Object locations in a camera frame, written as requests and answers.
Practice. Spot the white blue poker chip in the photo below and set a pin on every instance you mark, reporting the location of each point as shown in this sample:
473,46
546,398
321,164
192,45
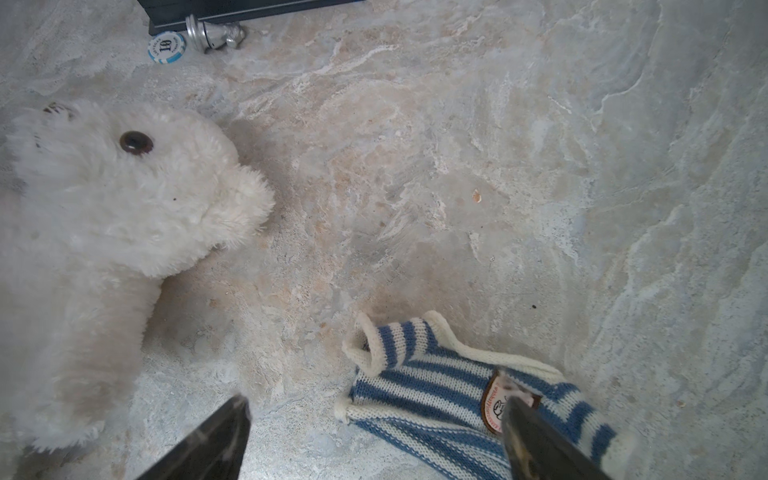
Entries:
166,47

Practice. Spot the black white chessboard box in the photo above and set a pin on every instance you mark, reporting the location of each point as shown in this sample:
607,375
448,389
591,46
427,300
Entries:
170,15

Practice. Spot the silver metal chess piece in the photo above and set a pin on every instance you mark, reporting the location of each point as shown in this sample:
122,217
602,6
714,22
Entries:
205,36

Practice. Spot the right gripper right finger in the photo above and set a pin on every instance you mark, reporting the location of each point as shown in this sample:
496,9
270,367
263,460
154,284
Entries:
535,450

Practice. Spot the blue white striped sweater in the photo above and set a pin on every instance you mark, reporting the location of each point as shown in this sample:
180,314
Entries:
422,390

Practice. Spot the white teddy bear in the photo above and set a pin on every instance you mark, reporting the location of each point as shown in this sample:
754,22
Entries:
113,200

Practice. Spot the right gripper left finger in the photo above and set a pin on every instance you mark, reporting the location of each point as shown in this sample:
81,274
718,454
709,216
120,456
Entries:
214,450

